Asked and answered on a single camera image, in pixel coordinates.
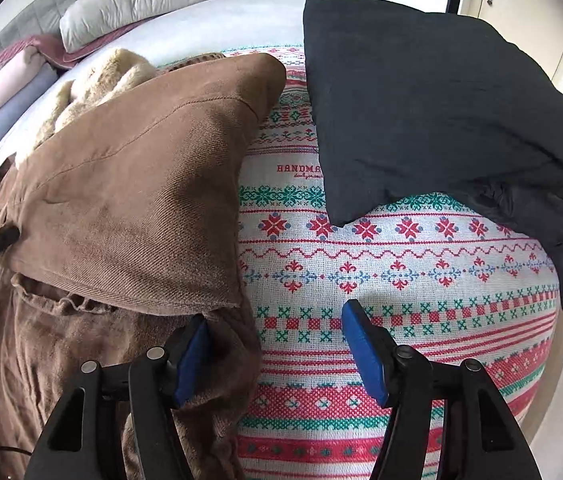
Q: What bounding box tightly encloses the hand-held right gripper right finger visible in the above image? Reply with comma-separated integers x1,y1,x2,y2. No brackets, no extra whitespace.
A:
341,300,537,480

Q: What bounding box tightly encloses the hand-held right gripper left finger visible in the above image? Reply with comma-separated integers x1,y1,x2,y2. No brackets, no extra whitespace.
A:
24,314,211,480

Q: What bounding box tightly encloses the light grey pillow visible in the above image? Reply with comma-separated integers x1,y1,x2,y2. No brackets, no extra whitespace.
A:
59,0,232,53

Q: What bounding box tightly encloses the bed with grey sheet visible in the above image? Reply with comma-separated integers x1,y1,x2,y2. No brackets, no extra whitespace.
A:
0,0,322,191

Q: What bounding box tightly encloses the black folded jacket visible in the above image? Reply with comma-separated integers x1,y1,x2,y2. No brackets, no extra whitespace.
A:
303,0,563,346

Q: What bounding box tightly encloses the grey quilted headboard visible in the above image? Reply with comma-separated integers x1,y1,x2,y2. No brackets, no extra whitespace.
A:
0,0,262,78

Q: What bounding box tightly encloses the blue-grey pillow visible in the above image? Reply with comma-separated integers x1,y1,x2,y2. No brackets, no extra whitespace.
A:
0,65,60,173

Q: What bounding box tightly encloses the red striped pillow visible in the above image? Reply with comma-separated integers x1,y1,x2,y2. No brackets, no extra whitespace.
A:
0,20,147,73

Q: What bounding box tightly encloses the pale pink pillow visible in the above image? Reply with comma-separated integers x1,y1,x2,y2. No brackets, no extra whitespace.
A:
0,50,47,148

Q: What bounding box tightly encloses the brown jacket with fur collar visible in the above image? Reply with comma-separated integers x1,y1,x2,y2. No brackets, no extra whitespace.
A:
0,49,287,480

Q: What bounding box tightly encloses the red green patterned blanket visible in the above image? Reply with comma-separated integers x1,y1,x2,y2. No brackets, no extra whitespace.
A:
154,42,562,480

